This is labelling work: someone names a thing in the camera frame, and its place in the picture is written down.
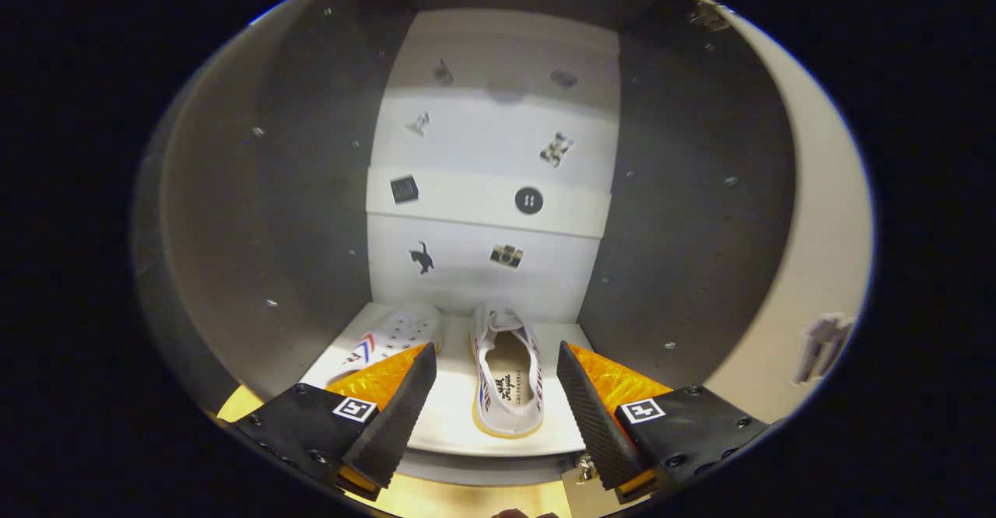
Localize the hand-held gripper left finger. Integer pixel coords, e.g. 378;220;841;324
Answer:
226;343;438;503

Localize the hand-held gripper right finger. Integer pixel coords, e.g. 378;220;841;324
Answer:
556;341;783;506

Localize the white canvas shoe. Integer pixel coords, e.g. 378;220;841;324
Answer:
325;304;443;387
469;303;545;439

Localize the dark grey shoe cabinet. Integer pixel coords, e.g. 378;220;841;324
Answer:
132;0;798;488

